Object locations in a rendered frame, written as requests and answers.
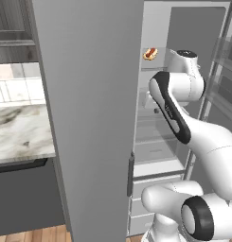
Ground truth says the grey fridge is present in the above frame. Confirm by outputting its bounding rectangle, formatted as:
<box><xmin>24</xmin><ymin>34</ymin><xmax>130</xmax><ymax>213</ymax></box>
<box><xmin>27</xmin><ymin>0</ymin><xmax>232</xmax><ymax>242</ymax></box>

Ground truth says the dark grey base cupboard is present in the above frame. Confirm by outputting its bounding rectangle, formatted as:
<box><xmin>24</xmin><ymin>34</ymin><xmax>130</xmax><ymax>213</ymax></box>
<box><xmin>0</xmin><ymin>157</ymin><xmax>67</xmax><ymax>238</ymax></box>

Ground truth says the glass fridge shelf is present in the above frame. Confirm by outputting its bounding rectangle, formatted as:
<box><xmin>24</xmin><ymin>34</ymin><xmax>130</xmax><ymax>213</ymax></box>
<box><xmin>140</xmin><ymin>46</ymin><xmax>172</xmax><ymax>72</ymax></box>

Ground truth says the grey wall cupboard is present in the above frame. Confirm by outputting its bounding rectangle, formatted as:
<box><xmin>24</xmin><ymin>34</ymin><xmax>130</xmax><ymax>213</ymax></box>
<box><xmin>0</xmin><ymin>0</ymin><xmax>40</xmax><ymax>65</ymax></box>

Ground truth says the hot dog in bun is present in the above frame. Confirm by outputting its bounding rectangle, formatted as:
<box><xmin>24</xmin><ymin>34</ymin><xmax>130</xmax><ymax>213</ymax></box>
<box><xmin>142</xmin><ymin>47</ymin><xmax>159</xmax><ymax>61</ymax></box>

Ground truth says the dark fridge drawer handle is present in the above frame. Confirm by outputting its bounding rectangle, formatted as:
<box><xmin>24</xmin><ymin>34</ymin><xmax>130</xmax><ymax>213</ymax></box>
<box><xmin>126</xmin><ymin>151</ymin><xmax>135</xmax><ymax>197</ymax></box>

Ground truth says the white fridge drawer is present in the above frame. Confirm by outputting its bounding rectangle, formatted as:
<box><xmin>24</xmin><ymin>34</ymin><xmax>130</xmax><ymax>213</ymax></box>
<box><xmin>128</xmin><ymin>171</ymin><xmax>188</xmax><ymax>237</ymax></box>

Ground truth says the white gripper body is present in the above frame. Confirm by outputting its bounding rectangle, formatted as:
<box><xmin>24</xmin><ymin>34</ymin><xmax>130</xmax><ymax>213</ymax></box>
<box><xmin>142</xmin><ymin>91</ymin><xmax>162</xmax><ymax>111</ymax></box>

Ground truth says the open fridge door with shelves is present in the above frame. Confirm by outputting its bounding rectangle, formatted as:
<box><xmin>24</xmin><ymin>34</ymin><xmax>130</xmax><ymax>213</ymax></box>
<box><xmin>183</xmin><ymin>0</ymin><xmax>232</xmax><ymax>194</ymax></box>

